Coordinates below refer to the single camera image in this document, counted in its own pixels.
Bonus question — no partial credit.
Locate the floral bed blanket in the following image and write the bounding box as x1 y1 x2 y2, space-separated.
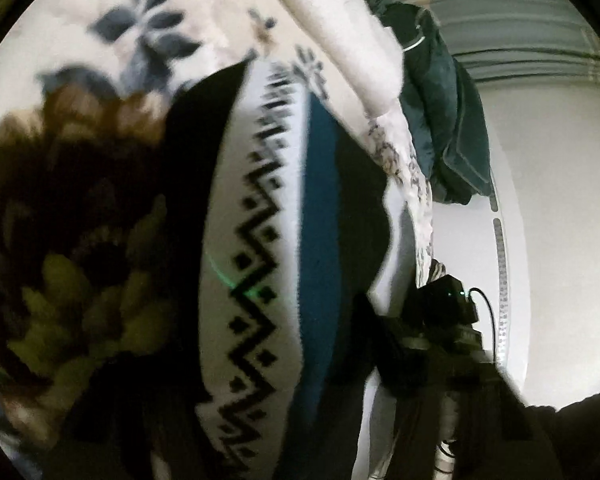
0 0 437 480

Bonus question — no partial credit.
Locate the white folded bedding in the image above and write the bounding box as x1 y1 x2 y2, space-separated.
262 0 407 117

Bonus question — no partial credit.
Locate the dark sweater with patterned band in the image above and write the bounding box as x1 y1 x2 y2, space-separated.
159 55 422 480

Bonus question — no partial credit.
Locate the black cable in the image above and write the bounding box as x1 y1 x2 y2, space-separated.
467 286 498 361

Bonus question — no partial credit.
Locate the grey moulded panel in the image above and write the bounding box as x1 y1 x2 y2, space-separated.
370 0 600 83

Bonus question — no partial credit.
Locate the dark teal jacket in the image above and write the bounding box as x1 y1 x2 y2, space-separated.
362 0 497 207

